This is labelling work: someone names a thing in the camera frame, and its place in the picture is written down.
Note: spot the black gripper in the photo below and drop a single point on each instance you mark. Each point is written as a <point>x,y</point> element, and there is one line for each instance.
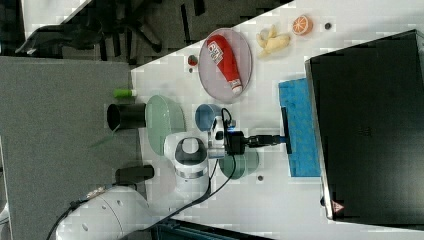
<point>236,141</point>

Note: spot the black toaster oven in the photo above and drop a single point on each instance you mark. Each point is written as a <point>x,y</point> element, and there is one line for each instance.
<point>356,122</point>

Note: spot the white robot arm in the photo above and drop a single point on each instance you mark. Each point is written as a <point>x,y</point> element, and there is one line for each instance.
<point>118,211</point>

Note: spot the green plastic mug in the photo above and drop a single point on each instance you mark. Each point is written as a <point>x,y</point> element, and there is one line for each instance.
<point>239,166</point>

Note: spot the blue plastic cup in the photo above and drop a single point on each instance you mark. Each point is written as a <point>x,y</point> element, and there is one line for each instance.
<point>205,115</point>

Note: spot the pink round plate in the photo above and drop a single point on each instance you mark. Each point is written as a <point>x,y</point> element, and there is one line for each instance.
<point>212,80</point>

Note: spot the green plastic colander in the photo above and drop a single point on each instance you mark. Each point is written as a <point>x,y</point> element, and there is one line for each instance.
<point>163,117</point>

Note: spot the peeled banana toy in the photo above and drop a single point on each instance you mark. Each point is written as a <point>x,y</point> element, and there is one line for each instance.
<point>272,43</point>

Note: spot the red ketchup bottle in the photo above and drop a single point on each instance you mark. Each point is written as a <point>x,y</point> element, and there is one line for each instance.
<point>222,55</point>

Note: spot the small red tomato toy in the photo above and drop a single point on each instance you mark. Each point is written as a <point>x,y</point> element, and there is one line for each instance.
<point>192,60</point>

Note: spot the orange slice toy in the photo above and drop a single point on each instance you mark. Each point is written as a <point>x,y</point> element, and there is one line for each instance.
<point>302,25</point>

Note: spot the black cylindrical cup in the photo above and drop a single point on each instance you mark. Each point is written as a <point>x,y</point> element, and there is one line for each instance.
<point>135,174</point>

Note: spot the large black bowl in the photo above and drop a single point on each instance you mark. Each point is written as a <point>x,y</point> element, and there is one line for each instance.
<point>126,116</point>

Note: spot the green bottle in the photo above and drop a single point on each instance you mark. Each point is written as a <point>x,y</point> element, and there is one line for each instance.
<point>124,93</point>

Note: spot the black office chair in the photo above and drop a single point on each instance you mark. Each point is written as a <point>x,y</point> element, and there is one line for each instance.
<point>99,20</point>

